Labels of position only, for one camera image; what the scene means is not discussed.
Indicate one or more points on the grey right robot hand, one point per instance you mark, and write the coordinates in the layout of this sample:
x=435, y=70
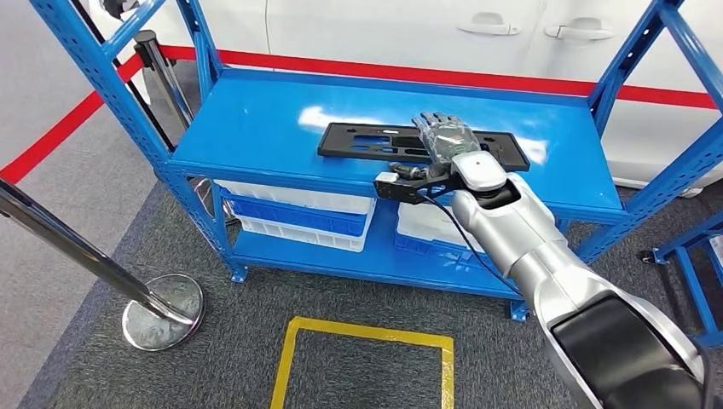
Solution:
x=446, y=141

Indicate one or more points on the long black plastic part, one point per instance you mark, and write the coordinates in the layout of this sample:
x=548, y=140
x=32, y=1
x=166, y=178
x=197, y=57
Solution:
x=350, y=148

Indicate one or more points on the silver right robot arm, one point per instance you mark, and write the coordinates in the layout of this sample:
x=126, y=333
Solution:
x=536, y=243

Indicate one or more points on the blue metal shelf rack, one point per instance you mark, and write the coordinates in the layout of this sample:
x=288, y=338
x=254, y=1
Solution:
x=254, y=130

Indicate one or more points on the red barrier belt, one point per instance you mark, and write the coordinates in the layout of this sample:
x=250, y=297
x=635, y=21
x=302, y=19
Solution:
x=395, y=73
x=56, y=132

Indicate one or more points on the white car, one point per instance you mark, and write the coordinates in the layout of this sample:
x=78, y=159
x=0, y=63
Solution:
x=339, y=28

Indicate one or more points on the blue plastic bin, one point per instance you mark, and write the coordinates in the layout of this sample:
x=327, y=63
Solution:
x=299, y=217

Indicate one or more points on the yellow floor tape square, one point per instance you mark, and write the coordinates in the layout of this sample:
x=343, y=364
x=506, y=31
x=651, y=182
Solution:
x=367, y=333

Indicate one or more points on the blue wheeled rack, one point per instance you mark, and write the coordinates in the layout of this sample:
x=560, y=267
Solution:
x=693, y=288

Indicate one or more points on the chrome stanchion with black head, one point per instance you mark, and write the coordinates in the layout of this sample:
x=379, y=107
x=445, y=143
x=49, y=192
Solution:
x=164, y=79

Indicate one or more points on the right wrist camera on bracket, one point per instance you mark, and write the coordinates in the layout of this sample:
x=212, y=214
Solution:
x=395, y=189

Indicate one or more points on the thin black stanchion post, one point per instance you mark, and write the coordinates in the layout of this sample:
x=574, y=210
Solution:
x=160, y=129

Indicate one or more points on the chrome stanchion post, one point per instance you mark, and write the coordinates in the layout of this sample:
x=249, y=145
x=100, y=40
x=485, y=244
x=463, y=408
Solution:
x=164, y=316

